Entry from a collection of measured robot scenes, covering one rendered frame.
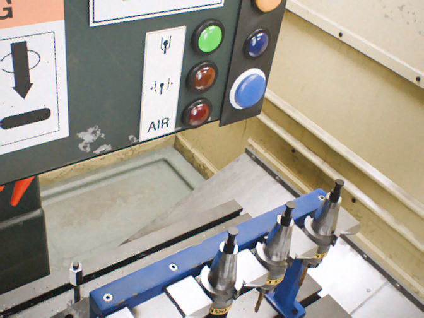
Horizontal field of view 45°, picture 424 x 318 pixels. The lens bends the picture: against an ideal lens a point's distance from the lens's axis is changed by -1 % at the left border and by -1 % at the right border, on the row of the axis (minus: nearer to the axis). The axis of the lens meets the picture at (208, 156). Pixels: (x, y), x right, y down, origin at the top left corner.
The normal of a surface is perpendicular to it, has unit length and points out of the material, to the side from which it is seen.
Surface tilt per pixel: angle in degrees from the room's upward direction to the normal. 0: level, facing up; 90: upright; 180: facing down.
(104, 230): 0
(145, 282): 0
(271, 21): 90
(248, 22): 90
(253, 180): 24
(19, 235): 90
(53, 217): 0
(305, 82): 90
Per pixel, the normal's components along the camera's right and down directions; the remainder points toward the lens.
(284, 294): -0.80, 0.28
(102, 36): 0.59, 0.56
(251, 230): 0.14, -0.78
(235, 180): -0.21, -0.59
